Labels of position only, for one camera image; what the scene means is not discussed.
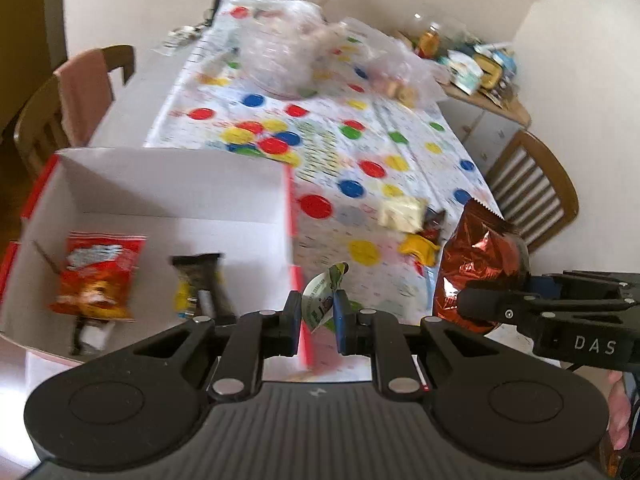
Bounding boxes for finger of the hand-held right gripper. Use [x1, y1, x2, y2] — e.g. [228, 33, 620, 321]
[532, 271, 640, 297]
[457, 280, 636, 326]

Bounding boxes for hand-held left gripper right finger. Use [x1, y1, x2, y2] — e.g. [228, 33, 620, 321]
[336, 291, 506, 401]

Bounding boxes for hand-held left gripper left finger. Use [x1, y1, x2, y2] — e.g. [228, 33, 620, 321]
[125, 291, 303, 402]

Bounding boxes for green white snack packet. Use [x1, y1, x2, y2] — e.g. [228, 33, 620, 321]
[302, 261, 349, 335]

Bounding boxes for copper brown snack packet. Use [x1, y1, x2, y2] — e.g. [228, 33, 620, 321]
[432, 199, 531, 336]

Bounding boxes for black yellow snack packet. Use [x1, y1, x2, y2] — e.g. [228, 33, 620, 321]
[171, 253, 238, 325]

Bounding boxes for pale yellow snack packet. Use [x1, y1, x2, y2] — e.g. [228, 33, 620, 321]
[376, 196, 430, 233]

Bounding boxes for red cardboard box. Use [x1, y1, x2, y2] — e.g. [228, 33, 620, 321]
[0, 147, 317, 368]

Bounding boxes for black silver snack packet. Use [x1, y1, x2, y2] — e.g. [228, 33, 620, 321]
[70, 312, 113, 357]

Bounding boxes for red snack packet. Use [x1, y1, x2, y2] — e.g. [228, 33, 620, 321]
[47, 231, 148, 322]

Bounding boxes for person's right hand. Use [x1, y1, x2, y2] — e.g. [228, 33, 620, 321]
[606, 374, 635, 452]

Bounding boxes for small yellow snack packet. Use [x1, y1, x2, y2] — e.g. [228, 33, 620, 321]
[398, 232, 442, 267]

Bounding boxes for wooden chair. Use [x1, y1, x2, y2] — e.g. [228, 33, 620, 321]
[485, 130, 580, 256]
[14, 44, 137, 176]

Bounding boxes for white cabinet with wooden top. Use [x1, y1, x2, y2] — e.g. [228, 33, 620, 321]
[435, 80, 532, 176]

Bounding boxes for polka dot tablecloth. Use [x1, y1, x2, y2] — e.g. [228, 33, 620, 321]
[142, 0, 503, 386]

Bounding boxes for yellow box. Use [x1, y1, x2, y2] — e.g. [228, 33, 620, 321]
[472, 52, 506, 91]

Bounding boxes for blue box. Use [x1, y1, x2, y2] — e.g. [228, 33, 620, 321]
[492, 45, 518, 81]

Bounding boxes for tissue box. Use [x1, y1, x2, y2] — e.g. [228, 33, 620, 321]
[446, 50, 483, 96]

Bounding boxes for large clear plastic bag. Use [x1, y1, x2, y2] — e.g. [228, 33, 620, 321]
[235, 0, 326, 101]

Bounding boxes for orange bottle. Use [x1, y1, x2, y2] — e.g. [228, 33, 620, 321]
[417, 22, 443, 58]

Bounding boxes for clear plastic bag with pastries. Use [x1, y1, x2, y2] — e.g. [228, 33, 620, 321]
[315, 17, 441, 108]

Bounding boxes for pink towel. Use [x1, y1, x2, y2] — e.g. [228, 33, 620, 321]
[53, 50, 115, 148]

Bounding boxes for small white clutter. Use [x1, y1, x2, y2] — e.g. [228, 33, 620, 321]
[155, 22, 211, 56]

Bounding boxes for wooden door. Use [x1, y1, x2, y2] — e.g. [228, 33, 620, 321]
[0, 0, 68, 131]

